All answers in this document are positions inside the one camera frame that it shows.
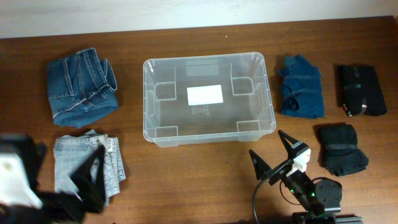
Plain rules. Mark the white label in bin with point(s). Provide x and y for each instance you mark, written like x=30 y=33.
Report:
x=204 y=95

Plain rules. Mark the dark green folded garment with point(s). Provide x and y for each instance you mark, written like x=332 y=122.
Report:
x=340 y=154

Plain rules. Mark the black garment with print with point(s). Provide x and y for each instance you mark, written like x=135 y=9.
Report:
x=361 y=90

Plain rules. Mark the dark blue jeans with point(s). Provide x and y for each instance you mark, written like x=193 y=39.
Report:
x=81 y=89

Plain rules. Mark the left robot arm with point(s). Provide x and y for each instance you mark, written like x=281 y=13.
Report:
x=32 y=155

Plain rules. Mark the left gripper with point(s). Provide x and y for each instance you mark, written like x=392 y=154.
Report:
x=92 y=191

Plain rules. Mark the teal shirt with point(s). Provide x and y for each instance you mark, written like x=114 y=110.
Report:
x=301 y=89

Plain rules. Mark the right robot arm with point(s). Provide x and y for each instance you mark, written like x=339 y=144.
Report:
x=320 y=197

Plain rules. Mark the clear plastic storage bin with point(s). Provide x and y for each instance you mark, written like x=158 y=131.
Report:
x=246 y=114

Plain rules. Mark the light blue folded jeans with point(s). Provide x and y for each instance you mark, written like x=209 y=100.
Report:
x=70 y=152

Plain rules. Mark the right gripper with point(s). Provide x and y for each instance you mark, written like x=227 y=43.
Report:
x=260 y=168

